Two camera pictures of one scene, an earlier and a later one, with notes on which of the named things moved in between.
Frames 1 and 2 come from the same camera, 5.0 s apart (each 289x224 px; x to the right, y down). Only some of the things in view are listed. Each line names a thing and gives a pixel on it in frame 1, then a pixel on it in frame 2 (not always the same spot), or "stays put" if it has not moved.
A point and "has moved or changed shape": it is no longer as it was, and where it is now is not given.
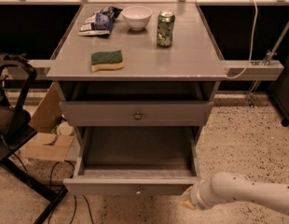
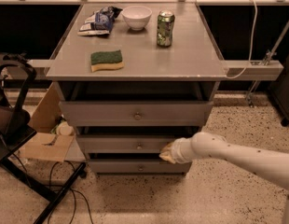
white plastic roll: [64, 129] stays put
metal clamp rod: [268, 58] stays put
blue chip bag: [101, 22] stays put
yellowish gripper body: [197, 195] -> [178, 151]
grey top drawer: [135, 113] stays put
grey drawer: [134, 160] has moved or changed shape
